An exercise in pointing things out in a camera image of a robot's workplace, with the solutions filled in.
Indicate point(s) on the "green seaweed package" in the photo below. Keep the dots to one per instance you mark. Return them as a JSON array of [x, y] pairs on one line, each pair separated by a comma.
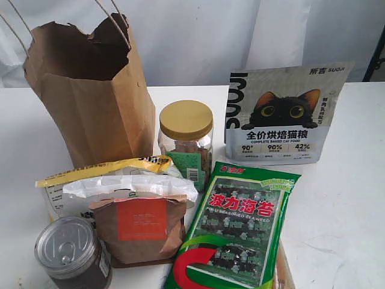
[[234, 237]]

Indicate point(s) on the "brown paper bag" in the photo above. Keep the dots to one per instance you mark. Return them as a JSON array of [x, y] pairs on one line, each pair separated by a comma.
[[94, 88]]

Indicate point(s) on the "yellow white bag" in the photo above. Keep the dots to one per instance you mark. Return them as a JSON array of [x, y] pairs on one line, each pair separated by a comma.
[[52, 187]]

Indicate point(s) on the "clear jar yellow lid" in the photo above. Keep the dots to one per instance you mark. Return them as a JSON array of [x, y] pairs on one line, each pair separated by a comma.
[[185, 135]]

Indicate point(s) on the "white plastic pouch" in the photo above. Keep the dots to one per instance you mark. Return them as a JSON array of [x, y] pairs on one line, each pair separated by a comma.
[[78, 195]]

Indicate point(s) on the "cat food pouch black cat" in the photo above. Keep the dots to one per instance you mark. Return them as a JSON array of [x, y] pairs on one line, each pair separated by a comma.
[[282, 115]]

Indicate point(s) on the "brown pouch orange label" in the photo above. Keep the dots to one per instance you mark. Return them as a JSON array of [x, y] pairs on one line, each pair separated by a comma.
[[141, 231]]

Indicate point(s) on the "metal can brown label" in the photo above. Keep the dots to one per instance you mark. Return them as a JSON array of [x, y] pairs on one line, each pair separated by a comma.
[[71, 254]]

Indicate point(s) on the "spaghetti package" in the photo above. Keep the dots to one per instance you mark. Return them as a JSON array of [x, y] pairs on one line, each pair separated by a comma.
[[282, 275]]

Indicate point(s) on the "black metal stand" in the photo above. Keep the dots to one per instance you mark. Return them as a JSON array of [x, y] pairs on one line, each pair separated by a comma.
[[376, 60]]

